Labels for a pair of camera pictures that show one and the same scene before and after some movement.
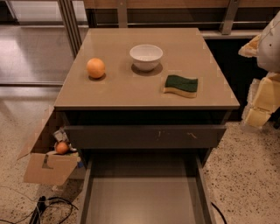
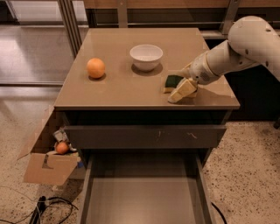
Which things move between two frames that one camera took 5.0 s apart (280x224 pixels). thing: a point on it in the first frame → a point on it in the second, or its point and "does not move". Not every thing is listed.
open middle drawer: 146,188 does not move
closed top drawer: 145,136 does not move
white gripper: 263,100 → 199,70
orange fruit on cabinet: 95,67 does not move
